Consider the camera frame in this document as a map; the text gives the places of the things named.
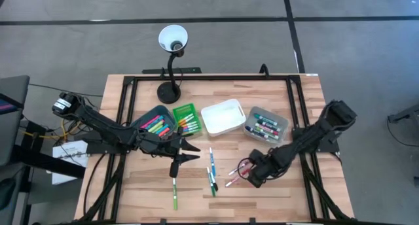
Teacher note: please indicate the dark capped thin marker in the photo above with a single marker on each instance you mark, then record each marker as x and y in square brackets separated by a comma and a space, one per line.
[215, 185]

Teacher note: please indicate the orange highlighter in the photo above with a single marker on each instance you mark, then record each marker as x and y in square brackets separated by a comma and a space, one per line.
[164, 132]

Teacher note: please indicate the black computer mouse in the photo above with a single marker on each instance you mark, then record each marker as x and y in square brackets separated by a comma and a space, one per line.
[6, 192]

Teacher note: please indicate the white plastic bin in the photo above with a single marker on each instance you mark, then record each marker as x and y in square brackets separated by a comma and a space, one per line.
[222, 117]

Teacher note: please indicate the black stand beam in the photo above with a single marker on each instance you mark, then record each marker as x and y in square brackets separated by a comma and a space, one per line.
[49, 161]

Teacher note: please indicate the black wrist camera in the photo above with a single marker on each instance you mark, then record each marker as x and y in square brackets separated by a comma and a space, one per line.
[174, 169]
[256, 182]

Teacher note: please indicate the dark laptop screen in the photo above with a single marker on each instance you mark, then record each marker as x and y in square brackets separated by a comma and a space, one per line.
[8, 105]

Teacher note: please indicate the teal dry-erase marker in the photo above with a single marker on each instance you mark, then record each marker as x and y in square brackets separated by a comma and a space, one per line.
[265, 119]

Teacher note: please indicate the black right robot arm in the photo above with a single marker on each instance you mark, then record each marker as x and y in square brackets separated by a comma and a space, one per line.
[304, 140]

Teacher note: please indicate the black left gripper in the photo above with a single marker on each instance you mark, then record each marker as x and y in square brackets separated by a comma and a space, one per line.
[160, 143]

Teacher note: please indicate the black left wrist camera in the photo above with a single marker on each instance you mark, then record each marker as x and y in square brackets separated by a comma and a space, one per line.
[174, 169]

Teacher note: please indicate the cyan highlighter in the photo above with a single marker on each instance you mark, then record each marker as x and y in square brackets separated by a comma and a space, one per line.
[161, 129]
[159, 118]

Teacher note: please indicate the dark green dry-erase marker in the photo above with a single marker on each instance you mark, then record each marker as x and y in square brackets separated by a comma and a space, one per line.
[275, 127]

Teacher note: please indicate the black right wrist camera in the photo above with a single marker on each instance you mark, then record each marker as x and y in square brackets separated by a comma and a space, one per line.
[256, 182]

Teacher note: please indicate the black arched hook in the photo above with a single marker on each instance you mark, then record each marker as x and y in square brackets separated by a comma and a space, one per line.
[264, 65]

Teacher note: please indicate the white paper sheet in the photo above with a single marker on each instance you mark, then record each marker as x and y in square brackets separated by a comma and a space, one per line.
[70, 149]

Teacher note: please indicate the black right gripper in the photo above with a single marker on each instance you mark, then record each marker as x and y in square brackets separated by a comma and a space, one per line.
[265, 166]

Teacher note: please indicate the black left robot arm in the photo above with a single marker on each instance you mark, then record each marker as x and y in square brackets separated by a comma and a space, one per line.
[98, 120]

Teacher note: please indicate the black frame clamp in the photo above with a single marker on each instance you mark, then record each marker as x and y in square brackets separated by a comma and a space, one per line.
[163, 221]

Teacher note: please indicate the clear grey plastic bin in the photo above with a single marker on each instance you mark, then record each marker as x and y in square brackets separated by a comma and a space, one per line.
[283, 124]

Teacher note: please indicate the red dry-erase marker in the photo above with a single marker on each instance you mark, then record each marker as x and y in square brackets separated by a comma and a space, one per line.
[262, 127]

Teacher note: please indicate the black flat bar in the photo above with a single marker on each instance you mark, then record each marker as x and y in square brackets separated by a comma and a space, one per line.
[186, 70]

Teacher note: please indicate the pink highlighter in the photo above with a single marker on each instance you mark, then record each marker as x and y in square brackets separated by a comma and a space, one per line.
[150, 122]

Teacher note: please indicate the green plastic mesh basket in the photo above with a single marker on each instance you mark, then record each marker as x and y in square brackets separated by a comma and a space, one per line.
[183, 109]

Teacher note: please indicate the dark teal plastic bin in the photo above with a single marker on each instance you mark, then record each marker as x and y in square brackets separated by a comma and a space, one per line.
[154, 111]

